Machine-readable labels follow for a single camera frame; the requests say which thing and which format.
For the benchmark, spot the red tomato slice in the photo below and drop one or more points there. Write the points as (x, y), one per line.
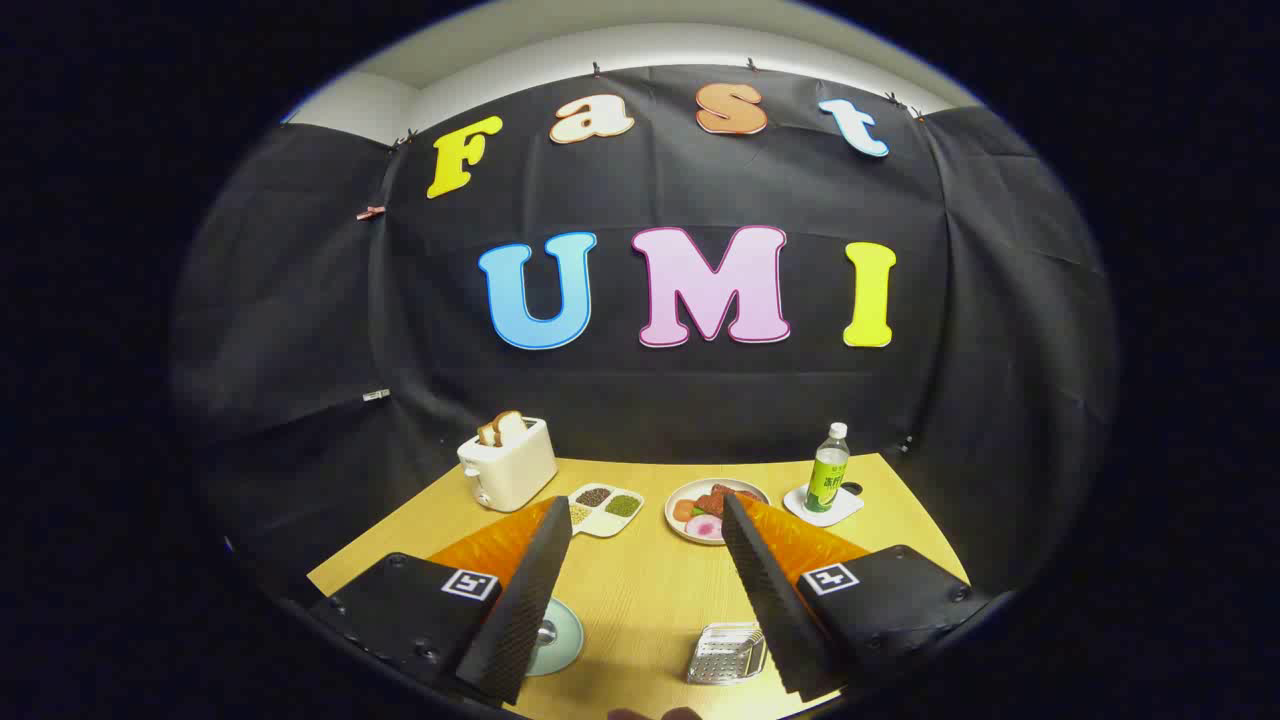
(683, 510)

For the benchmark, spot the brown meat cutlet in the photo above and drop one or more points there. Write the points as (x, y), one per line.
(712, 498)

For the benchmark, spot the white divided dish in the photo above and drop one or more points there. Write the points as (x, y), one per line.
(612, 526)

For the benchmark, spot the light green plate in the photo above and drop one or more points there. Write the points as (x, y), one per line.
(568, 640)

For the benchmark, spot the toast bread slice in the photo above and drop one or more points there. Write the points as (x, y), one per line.
(488, 434)
(512, 427)

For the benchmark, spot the yellow soybeans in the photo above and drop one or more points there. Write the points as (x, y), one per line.
(579, 515)

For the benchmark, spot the white toaster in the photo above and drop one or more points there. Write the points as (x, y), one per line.
(515, 470)

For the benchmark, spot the white square coaster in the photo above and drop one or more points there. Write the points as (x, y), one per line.
(800, 500)

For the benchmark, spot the green mung beans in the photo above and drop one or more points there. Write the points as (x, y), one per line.
(623, 505)

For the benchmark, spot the white food plate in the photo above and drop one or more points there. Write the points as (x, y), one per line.
(680, 530)

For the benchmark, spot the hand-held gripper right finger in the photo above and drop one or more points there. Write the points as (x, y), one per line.
(770, 590)

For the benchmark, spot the green drink bottle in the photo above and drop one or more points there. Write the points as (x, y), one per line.
(827, 480)

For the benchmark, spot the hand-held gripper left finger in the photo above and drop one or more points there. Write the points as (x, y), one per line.
(520, 600)

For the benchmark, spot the pink radish slice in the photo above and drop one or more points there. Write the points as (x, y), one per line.
(704, 527)

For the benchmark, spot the dark red beans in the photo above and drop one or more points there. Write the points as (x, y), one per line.
(594, 497)

